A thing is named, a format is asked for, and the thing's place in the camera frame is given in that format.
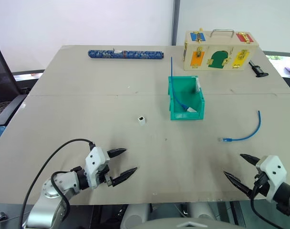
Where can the blue patterned fabric roll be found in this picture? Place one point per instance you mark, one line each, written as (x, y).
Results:
(126, 54)

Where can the wooden lock activity box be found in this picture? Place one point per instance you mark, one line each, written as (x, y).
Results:
(219, 53)

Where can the small white connector block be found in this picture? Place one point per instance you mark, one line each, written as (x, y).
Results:
(141, 120)

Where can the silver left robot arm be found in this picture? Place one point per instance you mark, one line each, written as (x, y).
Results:
(52, 210)

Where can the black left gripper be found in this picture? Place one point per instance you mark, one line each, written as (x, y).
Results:
(102, 178)

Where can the black office chair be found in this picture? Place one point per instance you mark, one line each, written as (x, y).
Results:
(3, 83)

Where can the black side desk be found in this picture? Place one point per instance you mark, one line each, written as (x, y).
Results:
(28, 77)

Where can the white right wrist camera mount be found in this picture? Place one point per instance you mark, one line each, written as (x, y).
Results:
(272, 171)

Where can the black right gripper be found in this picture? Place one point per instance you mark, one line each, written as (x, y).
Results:
(261, 184)

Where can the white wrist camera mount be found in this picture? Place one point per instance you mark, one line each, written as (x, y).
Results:
(272, 171)
(95, 164)

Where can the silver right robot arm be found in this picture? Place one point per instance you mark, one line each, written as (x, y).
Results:
(288, 195)

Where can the green plastic storage bin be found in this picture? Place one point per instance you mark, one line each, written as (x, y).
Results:
(186, 105)

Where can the black plastic clamp tool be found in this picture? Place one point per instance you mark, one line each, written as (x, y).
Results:
(257, 70)

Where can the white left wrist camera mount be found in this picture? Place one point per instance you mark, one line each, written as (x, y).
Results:
(95, 164)

